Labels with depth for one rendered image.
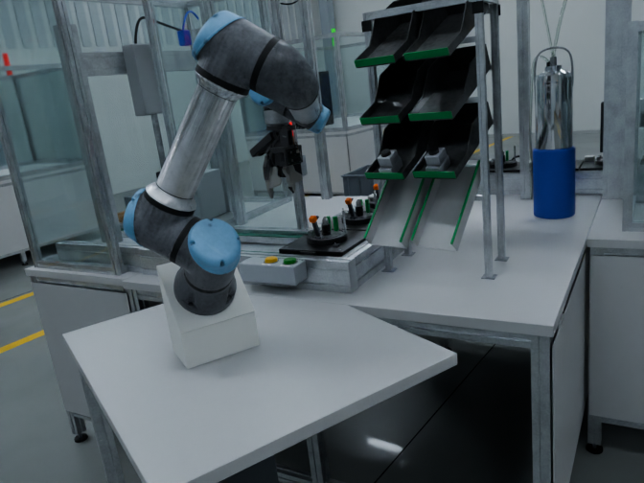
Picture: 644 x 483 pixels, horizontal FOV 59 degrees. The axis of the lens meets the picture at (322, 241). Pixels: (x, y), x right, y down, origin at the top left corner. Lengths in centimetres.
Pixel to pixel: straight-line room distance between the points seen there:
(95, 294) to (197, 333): 108
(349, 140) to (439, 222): 516
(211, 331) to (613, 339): 146
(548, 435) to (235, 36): 122
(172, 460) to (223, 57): 76
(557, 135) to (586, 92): 992
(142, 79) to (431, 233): 152
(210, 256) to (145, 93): 154
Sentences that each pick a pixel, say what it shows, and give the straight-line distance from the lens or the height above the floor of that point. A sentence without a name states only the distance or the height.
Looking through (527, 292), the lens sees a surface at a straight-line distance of 167.
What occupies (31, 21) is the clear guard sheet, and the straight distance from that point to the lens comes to 241.
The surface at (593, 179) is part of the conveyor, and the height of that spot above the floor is 93.
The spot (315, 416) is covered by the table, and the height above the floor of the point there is 86.
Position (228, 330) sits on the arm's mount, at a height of 93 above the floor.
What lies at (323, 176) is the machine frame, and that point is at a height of 99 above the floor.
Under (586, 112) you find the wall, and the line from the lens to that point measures 1230.
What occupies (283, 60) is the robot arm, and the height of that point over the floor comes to 153.
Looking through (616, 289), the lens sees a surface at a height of 68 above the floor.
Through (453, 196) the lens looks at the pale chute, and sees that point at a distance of 173.
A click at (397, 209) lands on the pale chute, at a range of 176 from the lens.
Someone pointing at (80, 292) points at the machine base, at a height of 78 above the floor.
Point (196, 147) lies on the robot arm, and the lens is 122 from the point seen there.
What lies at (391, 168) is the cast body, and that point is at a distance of 166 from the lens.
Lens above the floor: 148
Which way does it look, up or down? 16 degrees down
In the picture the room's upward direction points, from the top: 7 degrees counter-clockwise
